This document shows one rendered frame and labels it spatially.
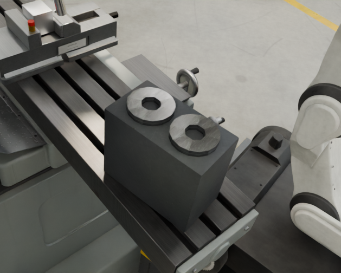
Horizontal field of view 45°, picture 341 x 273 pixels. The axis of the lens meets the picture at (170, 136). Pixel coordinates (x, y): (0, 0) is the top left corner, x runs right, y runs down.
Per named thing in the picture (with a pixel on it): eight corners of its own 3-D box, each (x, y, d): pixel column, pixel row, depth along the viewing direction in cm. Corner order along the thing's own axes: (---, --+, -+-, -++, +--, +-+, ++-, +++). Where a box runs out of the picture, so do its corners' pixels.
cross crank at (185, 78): (182, 82, 167) (187, 59, 159) (203, 99, 162) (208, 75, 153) (153, 96, 159) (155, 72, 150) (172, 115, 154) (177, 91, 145)
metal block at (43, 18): (43, 19, 109) (40, -1, 105) (54, 31, 107) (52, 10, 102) (24, 25, 107) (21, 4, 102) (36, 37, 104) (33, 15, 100)
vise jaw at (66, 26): (57, 10, 114) (56, -3, 111) (81, 32, 109) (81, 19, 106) (37, 15, 111) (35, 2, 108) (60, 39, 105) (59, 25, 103)
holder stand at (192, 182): (140, 141, 95) (147, 73, 80) (218, 196, 87) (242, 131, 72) (103, 171, 88) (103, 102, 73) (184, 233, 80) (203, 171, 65)
